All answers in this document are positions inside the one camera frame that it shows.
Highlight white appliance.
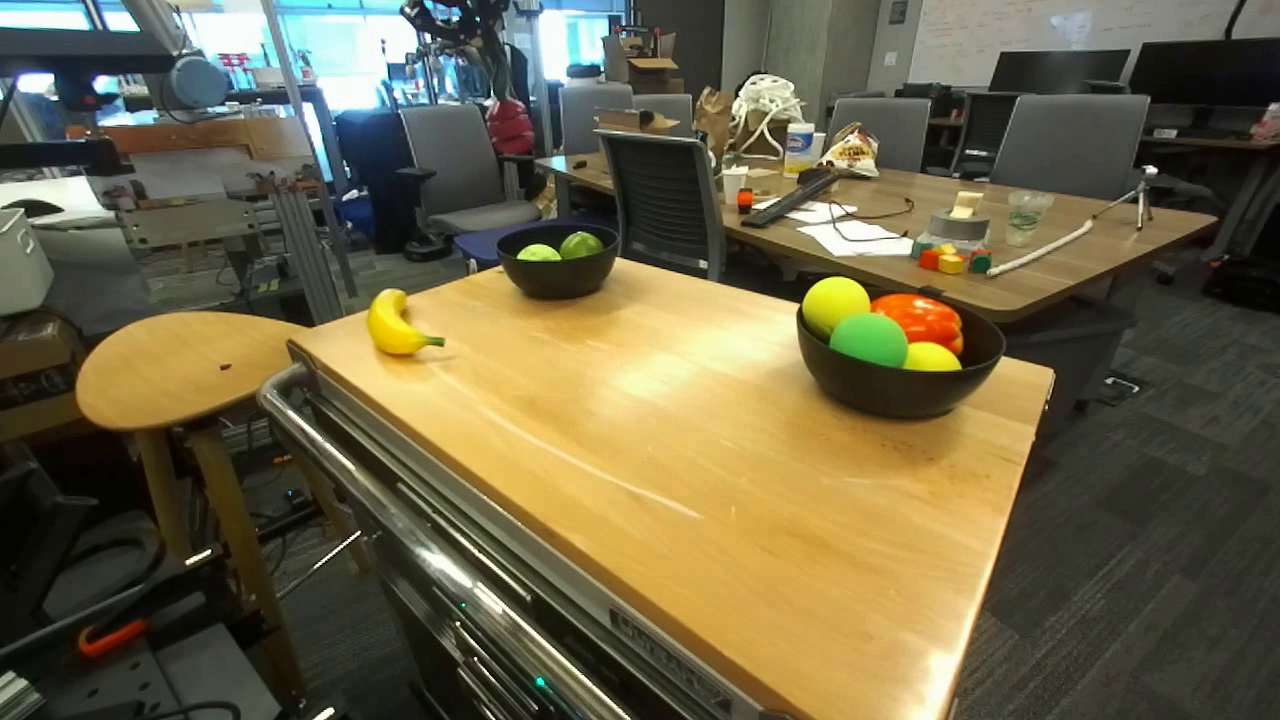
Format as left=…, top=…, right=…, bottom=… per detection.
left=0, top=204, right=59, bottom=319

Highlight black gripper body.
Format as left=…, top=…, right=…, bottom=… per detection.
left=405, top=0, right=516, bottom=24

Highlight black perforated breadboard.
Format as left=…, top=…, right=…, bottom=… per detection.
left=0, top=619, right=287, bottom=720

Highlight colourful toy blocks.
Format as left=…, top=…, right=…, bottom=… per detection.
left=911, top=237, right=999, bottom=279

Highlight silver cart handle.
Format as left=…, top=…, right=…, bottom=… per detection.
left=257, top=364, right=638, bottom=720

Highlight orange black clamp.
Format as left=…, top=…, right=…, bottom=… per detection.
left=73, top=612, right=156, bottom=663

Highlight yellow toy lemon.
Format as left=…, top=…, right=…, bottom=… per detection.
left=902, top=335, right=965, bottom=378

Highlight yellow toy banana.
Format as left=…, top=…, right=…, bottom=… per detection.
left=365, top=286, right=450, bottom=362

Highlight small black bowl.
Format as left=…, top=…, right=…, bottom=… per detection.
left=495, top=215, right=624, bottom=304

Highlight yellow-green toy ball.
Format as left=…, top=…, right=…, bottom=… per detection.
left=799, top=272, right=878, bottom=341

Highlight green toy ball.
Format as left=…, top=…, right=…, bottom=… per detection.
left=826, top=309, right=911, bottom=371

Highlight round wooden stool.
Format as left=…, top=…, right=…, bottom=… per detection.
left=73, top=309, right=318, bottom=704

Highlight clear water bottle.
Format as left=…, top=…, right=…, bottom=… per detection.
left=782, top=116, right=820, bottom=186

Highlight wooden crate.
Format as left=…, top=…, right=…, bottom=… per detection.
left=96, top=114, right=321, bottom=172

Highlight small tripod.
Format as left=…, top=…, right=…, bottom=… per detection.
left=1116, top=161, right=1166, bottom=237

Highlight black mesh office chair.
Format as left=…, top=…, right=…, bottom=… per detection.
left=592, top=126, right=733, bottom=286

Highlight wooden butcher block table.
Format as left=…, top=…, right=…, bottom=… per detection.
left=257, top=254, right=1061, bottom=720

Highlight black computer monitor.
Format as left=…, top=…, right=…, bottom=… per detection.
left=1127, top=38, right=1280, bottom=114
left=989, top=45, right=1138, bottom=102

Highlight aluminium frame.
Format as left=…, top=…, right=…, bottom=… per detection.
left=115, top=170, right=360, bottom=328

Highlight cardboard box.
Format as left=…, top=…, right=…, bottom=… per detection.
left=621, top=51, right=689, bottom=102

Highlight orange toy bell pepper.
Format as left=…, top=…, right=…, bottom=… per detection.
left=872, top=290, right=970, bottom=362

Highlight grey robot joint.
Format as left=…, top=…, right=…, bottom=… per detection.
left=126, top=0, right=237, bottom=116

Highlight large black bowl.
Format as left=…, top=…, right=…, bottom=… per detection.
left=791, top=297, right=1010, bottom=426

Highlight wooden office table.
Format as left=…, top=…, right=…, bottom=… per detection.
left=537, top=140, right=1225, bottom=331

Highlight long black bar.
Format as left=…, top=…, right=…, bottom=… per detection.
left=735, top=161, right=848, bottom=232

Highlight thin white stick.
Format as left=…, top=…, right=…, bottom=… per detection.
left=985, top=213, right=1101, bottom=279

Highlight clear plastic cup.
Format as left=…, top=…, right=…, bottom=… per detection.
left=1004, top=187, right=1061, bottom=241

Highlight crumpled plastic bag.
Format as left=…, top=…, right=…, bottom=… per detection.
left=817, top=126, right=884, bottom=186

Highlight white paper sheets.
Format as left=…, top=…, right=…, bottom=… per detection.
left=783, top=197, right=922, bottom=266

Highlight white rope bundle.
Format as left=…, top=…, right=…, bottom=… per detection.
left=728, top=73, right=807, bottom=161

